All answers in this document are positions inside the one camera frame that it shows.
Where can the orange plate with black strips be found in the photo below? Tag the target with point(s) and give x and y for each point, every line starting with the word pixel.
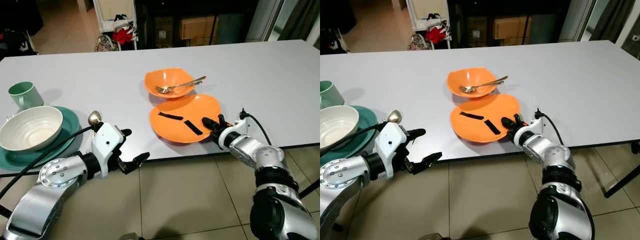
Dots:
pixel 487 107
pixel 190 107

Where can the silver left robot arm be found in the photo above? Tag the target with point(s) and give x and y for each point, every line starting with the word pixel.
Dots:
pixel 342 185
pixel 45 195

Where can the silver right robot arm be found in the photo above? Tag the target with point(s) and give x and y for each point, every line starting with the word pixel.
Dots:
pixel 275 200
pixel 560 200

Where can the gold spoon with round head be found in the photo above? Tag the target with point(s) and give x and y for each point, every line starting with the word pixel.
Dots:
pixel 95 118
pixel 394 116

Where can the gold metal fork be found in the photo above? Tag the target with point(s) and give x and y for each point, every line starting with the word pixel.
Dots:
pixel 192 80
pixel 495 80

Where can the teal green plate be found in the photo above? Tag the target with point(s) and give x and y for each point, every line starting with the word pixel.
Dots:
pixel 370 125
pixel 70 125

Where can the gold metal spoon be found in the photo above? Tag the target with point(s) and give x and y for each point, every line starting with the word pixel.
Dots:
pixel 468 89
pixel 164 90

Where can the orange bowl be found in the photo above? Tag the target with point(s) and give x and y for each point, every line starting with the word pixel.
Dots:
pixel 167 77
pixel 467 77

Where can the white ceramic bowl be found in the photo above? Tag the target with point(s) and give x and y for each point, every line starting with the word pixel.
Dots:
pixel 337 127
pixel 30 130

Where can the patterned bag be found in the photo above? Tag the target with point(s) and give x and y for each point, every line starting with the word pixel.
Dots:
pixel 104 44
pixel 417 43

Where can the wide brown cardboard box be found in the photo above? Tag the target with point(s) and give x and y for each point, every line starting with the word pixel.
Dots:
pixel 199 27
pixel 511 27

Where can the light green mug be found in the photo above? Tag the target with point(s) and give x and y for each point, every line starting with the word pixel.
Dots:
pixel 330 95
pixel 25 95

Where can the red cloth item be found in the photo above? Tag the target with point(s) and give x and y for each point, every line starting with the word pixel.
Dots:
pixel 122 36
pixel 436 35

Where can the dark narrow cardboard box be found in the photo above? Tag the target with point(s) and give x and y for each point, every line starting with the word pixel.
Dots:
pixel 162 30
pixel 476 29

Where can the black table leg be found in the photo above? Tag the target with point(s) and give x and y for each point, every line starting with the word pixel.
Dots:
pixel 622 182

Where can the black bag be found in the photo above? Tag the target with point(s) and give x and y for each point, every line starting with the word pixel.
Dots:
pixel 15 42
pixel 332 41

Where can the dark grey curtain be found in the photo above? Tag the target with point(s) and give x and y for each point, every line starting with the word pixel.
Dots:
pixel 610 17
pixel 300 17

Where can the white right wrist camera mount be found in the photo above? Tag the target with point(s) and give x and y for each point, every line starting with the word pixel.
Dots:
pixel 240 128
pixel 535 127

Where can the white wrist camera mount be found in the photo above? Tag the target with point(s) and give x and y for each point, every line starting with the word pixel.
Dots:
pixel 391 145
pixel 240 128
pixel 535 127
pixel 106 145

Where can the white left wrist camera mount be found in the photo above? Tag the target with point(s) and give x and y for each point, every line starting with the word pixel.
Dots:
pixel 391 145
pixel 106 145

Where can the white chair frame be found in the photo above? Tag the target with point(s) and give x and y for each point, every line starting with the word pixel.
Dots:
pixel 411 15
pixel 102 15

